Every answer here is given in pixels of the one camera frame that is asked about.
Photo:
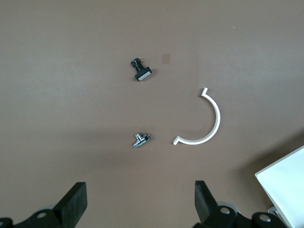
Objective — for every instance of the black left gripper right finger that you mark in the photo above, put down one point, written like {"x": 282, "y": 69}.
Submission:
{"x": 205, "y": 204}

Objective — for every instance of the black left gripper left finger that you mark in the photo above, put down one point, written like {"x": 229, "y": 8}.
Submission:
{"x": 71, "y": 202}

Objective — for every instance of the small chrome metal button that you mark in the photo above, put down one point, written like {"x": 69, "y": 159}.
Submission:
{"x": 140, "y": 141}

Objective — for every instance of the black square push button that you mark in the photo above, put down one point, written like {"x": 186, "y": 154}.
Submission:
{"x": 142, "y": 73}

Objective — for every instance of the brown tape patch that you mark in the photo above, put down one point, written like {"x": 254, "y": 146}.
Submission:
{"x": 165, "y": 58}

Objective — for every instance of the white semicircular plastic bracket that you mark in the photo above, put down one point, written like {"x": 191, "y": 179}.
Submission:
{"x": 217, "y": 114}

